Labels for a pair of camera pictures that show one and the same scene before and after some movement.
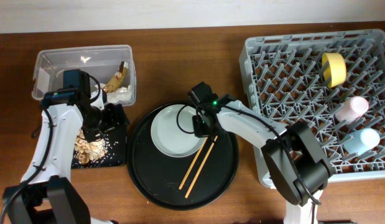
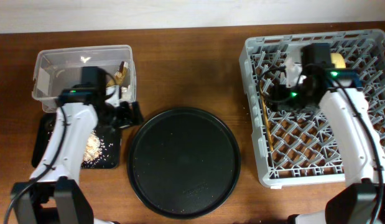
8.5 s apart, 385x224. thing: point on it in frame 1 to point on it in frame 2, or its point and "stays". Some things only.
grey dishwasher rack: (338, 83) stays
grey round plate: (171, 130) to (293, 64)
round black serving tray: (157, 177) stays
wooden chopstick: (193, 163) to (264, 106)
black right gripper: (198, 129) to (275, 94)
